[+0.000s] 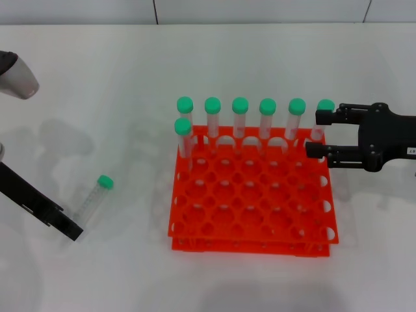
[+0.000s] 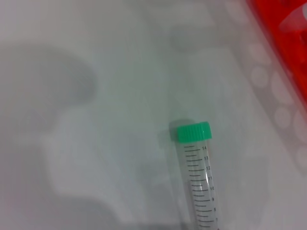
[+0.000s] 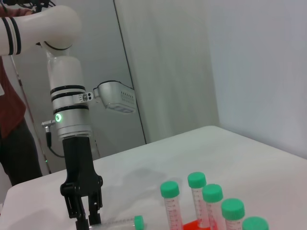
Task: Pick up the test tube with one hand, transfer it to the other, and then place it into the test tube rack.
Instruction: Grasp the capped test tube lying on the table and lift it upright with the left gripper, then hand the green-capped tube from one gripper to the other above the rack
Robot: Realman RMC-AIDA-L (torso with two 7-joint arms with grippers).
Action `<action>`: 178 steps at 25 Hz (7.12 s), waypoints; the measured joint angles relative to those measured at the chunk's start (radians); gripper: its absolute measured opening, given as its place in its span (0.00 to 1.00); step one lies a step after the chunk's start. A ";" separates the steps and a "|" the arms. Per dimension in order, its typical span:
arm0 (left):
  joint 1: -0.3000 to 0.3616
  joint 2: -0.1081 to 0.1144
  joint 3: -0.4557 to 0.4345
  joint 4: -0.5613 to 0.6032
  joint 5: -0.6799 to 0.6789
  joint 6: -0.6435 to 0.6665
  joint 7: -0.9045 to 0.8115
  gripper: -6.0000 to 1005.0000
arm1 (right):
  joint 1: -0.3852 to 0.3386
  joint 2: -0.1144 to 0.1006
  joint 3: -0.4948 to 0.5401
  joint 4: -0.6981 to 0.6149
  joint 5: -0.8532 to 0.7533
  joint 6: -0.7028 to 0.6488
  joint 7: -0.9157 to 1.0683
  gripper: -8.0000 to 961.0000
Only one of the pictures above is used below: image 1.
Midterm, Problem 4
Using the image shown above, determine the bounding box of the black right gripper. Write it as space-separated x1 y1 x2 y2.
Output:
305 102 416 172

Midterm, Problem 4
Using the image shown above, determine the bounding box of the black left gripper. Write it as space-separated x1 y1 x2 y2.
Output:
0 161 84 242

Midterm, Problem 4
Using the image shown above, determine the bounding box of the green-capped clear test tube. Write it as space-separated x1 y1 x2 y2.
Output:
176 96 198 150
259 97 277 153
231 96 250 153
284 97 307 153
308 99 335 153
174 118 193 170
204 96 222 153
73 174 114 228

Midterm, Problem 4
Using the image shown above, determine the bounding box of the orange test tube rack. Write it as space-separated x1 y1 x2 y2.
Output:
167 125 340 258

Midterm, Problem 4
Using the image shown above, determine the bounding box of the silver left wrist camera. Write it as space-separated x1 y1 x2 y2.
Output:
0 51 40 100

